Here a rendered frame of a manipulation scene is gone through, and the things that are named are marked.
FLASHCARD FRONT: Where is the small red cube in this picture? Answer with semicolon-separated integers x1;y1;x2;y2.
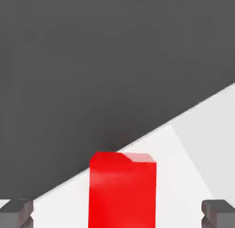
88;151;157;228

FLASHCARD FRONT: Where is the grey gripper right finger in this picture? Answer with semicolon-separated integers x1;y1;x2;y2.
201;199;235;228

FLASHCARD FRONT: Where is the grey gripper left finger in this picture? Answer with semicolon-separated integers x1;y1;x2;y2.
0;199;34;228

